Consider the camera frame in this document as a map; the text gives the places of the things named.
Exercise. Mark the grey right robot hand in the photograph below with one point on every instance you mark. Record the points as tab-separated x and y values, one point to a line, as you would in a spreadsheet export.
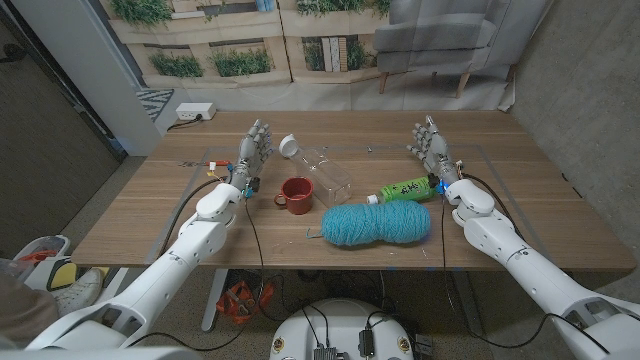
436	150

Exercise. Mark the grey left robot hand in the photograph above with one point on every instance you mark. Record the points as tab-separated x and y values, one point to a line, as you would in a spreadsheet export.
250	155

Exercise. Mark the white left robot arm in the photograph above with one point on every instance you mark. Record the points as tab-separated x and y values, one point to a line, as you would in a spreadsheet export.
175	265

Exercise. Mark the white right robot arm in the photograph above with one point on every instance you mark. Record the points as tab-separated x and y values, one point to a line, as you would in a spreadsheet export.
530	275

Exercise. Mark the red enamel cup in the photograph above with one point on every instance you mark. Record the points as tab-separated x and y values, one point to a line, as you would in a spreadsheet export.
299	197

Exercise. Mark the blue yarn skein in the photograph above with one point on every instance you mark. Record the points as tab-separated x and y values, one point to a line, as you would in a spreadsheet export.
375	222

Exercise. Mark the green tea bottle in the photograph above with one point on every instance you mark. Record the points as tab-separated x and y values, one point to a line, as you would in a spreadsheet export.
407	190

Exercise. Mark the white power strip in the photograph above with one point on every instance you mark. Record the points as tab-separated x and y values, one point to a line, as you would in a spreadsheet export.
195	111

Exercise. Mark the clear glass bottle white cap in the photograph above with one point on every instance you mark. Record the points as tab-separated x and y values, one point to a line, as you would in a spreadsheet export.
325	175

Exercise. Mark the printed room backdrop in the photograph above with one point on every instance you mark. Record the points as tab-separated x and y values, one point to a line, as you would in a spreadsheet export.
310	95

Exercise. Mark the orange tool bundle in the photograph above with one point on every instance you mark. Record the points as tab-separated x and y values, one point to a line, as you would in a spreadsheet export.
240	300

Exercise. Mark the white table leg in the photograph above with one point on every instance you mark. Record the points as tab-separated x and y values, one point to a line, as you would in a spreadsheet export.
215	300

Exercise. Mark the grey table leg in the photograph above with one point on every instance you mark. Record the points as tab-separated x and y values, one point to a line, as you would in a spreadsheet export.
467	305

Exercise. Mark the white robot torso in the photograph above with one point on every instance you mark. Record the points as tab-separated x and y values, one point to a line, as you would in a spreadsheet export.
342	325

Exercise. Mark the black floor box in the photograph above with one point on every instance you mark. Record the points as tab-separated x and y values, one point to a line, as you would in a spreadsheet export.
424	345

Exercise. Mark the white sneaker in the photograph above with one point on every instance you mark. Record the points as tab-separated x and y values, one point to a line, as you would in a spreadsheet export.
80	295

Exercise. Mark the yellow and black pad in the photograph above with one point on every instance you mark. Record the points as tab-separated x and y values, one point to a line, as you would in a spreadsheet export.
65	276

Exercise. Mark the white bin orange contents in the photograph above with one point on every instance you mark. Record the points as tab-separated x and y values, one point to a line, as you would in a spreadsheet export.
42	247

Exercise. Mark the seated person brown trousers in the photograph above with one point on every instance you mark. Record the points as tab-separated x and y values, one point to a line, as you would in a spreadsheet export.
25	310

